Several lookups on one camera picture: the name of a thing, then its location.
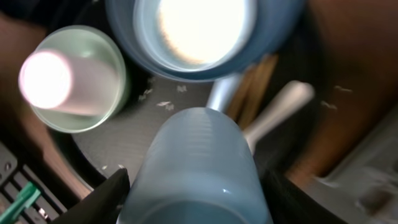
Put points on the black rail with green clips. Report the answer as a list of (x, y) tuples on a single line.
[(24, 197)]

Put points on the grey dishwasher rack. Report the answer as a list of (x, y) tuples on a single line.
[(350, 168)]

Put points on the white rice pile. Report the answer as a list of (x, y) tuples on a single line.
[(203, 31)]

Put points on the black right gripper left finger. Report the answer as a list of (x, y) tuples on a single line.
[(103, 205)]

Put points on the light blue small plate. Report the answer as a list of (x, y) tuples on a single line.
[(168, 59)]

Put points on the round black tray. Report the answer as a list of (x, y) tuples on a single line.
[(123, 140)]

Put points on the mint green bowl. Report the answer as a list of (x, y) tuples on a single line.
[(87, 42)]

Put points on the wooden chopstick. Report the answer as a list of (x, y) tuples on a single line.
[(238, 99), (257, 87)]

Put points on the pink cup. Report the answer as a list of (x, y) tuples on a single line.
[(51, 80)]

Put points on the light blue spoon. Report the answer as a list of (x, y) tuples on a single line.
[(223, 91)]

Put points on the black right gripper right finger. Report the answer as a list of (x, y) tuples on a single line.
[(290, 205)]

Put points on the light blue cup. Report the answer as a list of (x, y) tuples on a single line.
[(198, 169)]

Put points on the dark blue bowl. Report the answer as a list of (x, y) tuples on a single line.
[(275, 21)]

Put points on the wooden chopstick left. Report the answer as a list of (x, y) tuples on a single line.
[(238, 99)]

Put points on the white plastic knife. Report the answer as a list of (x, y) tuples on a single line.
[(291, 98)]

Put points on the wooden chopstick right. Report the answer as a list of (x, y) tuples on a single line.
[(257, 87)]

